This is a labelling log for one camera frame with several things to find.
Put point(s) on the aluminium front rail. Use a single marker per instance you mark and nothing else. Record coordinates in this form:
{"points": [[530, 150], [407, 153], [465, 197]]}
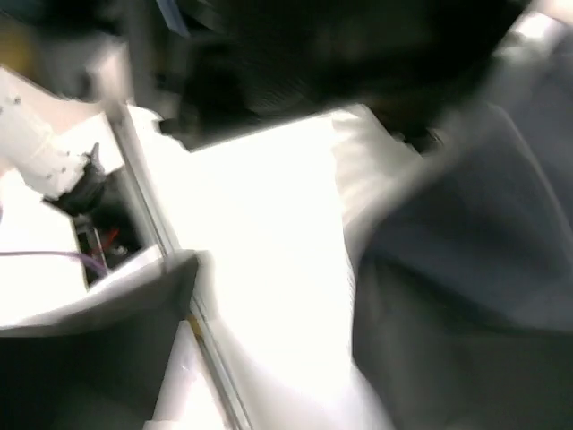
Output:
{"points": [[194, 338]]}

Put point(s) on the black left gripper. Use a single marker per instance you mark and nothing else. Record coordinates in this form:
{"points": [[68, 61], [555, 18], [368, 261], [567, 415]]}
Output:
{"points": [[248, 65]]}

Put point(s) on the white pillow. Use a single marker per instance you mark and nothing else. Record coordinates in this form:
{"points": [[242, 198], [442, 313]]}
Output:
{"points": [[374, 172]]}

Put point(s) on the dark grey checked pillowcase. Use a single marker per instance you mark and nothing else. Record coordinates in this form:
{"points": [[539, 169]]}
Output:
{"points": [[463, 308]]}

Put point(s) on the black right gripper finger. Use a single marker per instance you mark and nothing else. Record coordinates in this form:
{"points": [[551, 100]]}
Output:
{"points": [[100, 368]]}

